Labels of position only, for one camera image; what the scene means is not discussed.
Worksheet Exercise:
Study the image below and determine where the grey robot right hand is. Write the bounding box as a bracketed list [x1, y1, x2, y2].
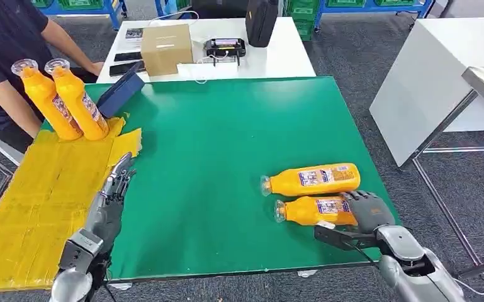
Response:
[341, 190, 396, 234]

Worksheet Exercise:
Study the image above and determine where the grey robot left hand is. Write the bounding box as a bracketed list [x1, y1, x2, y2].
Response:
[85, 152, 137, 253]

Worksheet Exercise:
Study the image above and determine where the orange drink bottle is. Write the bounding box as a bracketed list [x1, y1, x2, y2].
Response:
[11, 59, 83, 142]
[260, 162, 361, 198]
[44, 58, 110, 142]
[274, 196, 358, 227]

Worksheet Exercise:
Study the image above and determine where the large black phone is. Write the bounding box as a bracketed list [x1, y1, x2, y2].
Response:
[109, 60, 147, 77]

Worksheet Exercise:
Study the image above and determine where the small black phone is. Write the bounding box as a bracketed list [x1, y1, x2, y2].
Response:
[113, 52, 144, 62]

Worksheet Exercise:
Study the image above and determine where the blue shelf rack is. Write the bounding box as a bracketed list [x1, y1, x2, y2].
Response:
[31, 0, 128, 31]
[314, 0, 434, 33]

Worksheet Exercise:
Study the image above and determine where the cardboard box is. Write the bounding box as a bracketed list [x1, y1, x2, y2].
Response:
[140, 23, 194, 77]

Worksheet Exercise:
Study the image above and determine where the yellow sheet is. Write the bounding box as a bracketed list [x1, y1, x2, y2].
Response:
[0, 116, 143, 293]

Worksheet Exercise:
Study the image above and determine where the person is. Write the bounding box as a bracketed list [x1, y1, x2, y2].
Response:
[0, 0, 105, 139]

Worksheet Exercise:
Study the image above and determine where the green table mat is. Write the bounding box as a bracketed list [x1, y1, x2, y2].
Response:
[41, 76, 402, 281]

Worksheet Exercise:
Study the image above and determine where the black handheld controller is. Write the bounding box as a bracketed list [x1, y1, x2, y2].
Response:
[204, 38, 247, 67]

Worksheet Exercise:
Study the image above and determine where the white desk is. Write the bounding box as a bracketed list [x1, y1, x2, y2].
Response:
[369, 17, 484, 167]

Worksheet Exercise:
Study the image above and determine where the white table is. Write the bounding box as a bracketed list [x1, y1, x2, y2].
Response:
[96, 17, 317, 84]

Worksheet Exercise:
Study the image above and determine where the green crate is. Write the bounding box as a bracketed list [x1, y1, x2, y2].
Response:
[283, 0, 322, 42]

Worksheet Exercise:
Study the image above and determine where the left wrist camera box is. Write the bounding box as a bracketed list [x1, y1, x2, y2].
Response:
[58, 228, 105, 275]

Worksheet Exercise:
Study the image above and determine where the metal desk frame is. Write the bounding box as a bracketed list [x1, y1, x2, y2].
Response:
[410, 89, 484, 281]

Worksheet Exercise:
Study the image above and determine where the white controller cable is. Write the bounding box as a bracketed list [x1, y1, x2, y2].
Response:
[191, 52, 236, 85]

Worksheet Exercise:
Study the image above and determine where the white floor cable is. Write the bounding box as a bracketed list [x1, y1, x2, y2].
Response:
[454, 278, 484, 296]

